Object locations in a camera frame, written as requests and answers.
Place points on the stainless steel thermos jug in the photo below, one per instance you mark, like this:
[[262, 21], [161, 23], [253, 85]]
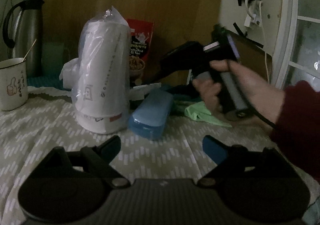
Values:
[[23, 34]]

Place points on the red snack bag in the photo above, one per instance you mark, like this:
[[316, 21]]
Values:
[[141, 37]]

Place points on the green cloth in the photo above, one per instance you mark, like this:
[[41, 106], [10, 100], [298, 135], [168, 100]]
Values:
[[196, 111]]

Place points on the patterned tablecloth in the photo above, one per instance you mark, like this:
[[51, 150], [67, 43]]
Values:
[[29, 132]]

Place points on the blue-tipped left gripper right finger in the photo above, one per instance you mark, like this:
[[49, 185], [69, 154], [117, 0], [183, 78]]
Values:
[[229, 160]]

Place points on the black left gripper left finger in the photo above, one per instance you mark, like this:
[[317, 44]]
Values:
[[96, 163]]

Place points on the green cup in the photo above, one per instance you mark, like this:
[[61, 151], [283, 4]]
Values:
[[52, 58]]

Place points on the person right hand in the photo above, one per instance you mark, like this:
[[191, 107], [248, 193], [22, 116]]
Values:
[[265, 98]]

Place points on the blue plastic case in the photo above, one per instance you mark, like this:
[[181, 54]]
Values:
[[150, 117]]

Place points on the dark red sleeve forearm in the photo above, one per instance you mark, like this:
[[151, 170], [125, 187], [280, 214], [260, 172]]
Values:
[[296, 131]]

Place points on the white power strip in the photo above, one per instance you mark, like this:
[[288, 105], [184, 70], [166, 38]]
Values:
[[253, 17]]

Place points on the white enamel mug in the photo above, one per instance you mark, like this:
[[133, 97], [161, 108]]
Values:
[[13, 86]]

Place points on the white kettle in plastic bag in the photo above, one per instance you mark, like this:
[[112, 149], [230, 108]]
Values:
[[99, 76]]

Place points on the brown tray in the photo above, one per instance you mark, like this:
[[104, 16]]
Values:
[[253, 57]]

